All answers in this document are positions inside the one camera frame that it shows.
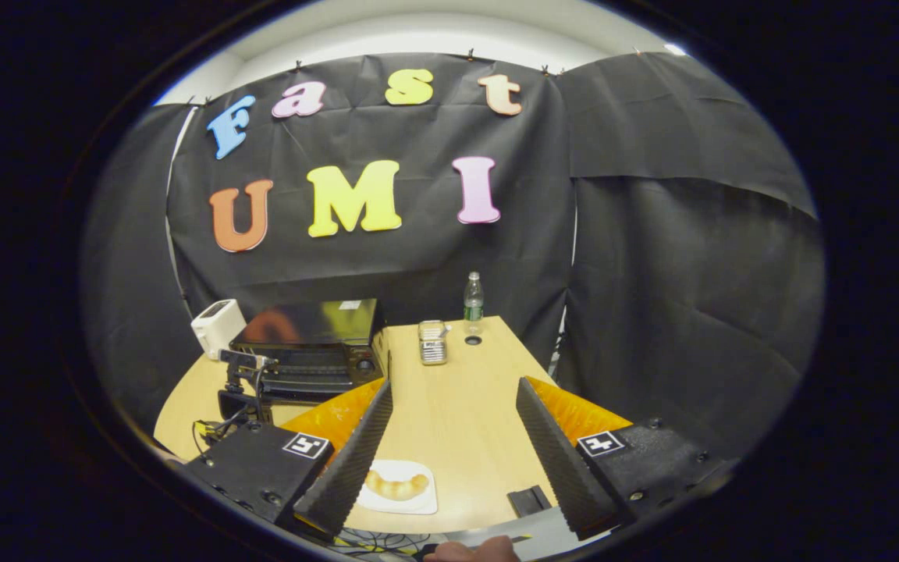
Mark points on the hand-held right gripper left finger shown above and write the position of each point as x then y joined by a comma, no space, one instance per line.
356,460

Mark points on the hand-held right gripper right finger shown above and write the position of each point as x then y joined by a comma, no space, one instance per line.
555,468

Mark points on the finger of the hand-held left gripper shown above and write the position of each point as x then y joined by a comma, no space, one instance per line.
243,360

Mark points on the golden croissant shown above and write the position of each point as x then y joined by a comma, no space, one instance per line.
396,488

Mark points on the black electric oven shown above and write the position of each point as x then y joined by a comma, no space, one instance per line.
317,324

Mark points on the small black block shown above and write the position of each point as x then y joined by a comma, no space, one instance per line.
529,500

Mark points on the white toaster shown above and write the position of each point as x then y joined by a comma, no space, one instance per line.
218,324

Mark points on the white square plate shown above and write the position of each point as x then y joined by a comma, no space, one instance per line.
418,506

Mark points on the clear plastic bottle green label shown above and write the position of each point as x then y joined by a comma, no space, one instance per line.
474,300

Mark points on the black backdrop cloth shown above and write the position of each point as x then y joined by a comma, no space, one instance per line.
652,273

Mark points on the ceiling light panel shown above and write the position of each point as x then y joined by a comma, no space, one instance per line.
676,49

